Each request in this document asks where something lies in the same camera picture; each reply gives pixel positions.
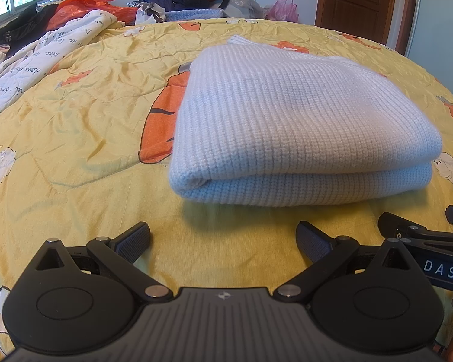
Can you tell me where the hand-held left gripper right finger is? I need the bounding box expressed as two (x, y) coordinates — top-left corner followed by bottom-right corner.
(274, 221), (428, 301)

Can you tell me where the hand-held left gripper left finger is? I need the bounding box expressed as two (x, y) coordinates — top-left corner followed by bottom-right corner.
(17, 222), (173, 301)

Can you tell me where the white knit sweater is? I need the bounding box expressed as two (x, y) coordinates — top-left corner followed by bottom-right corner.
(168, 35), (445, 208)

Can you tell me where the yellow carrot print bedsheet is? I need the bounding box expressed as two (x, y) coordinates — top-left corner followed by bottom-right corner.
(0, 18), (453, 356)

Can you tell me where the white script print quilt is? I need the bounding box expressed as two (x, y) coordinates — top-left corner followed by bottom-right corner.
(0, 9), (124, 129)

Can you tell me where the white grey plastic bag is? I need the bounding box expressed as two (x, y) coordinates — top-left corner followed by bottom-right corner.
(135, 2), (167, 25)

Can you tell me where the brown wooden door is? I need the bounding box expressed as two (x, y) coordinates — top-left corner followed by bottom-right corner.
(314, 0), (420, 56)

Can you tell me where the pink plastic bag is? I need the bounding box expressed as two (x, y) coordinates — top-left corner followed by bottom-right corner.
(266, 0), (300, 24)

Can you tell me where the blue knit blanket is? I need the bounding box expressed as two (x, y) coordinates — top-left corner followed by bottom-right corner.
(165, 8), (228, 22)

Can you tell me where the orange plastic bag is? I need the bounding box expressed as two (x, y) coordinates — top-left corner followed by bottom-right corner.
(45, 0), (140, 33)

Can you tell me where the black garment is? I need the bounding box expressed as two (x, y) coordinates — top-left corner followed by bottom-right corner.
(0, 3), (59, 60)

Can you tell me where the clear plastic bag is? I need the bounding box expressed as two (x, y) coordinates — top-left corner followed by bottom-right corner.
(222, 0), (267, 20)

